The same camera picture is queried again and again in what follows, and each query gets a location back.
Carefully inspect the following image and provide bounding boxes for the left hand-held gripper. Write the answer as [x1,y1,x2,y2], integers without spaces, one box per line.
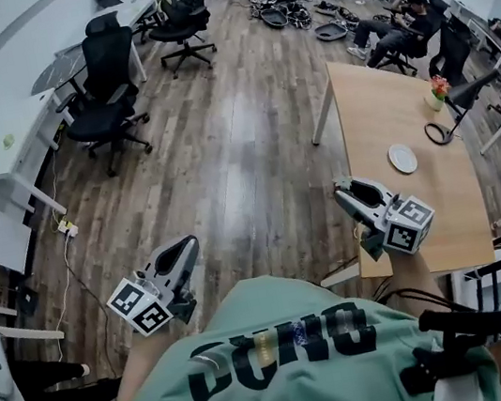
[98,233,214,344]

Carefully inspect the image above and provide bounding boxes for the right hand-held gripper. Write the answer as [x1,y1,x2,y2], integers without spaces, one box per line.
[331,167,442,269]

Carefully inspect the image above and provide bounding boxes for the white round plate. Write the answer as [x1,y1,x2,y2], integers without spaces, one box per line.
[386,141,421,177]

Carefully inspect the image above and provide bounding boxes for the person's left forearm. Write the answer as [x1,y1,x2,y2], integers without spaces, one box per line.
[104,321,204,401]

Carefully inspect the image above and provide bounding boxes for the person's right forearm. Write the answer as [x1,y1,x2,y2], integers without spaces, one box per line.
[385,243,446,315]

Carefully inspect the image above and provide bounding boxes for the white power strip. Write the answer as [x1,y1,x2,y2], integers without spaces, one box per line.
[56,215,81,240]

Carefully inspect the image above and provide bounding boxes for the flowers in white pot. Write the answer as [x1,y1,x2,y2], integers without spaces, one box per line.
[419,72,456,114]

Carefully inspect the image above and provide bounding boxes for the black desk lamp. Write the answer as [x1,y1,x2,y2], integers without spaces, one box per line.
[416,68,501,149]

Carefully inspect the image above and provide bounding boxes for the person in green shirt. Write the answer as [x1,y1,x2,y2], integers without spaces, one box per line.
[63,239,501,401]

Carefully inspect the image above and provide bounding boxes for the black oval shell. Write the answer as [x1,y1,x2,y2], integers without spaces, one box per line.
[259,4,290,32]
[312,19,348,45]

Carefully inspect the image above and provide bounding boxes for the desk with white legs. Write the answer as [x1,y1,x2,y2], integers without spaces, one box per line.
[448,0,501,83]

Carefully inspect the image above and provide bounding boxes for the pile of black rigs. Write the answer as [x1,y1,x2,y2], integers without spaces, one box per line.
[248,0,351,54]

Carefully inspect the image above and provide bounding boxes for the white chest-worn device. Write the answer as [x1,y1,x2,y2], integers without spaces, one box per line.
[427,370,483,401]

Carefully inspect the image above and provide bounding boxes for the dark marble table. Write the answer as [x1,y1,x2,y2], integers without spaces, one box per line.
[24,45,92,97]

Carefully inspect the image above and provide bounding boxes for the black backpack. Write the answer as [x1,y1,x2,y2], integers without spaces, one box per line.
[157,0,190,19]

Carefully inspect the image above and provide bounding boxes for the black chest mount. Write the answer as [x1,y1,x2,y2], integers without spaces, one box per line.
[387,295,501,401]

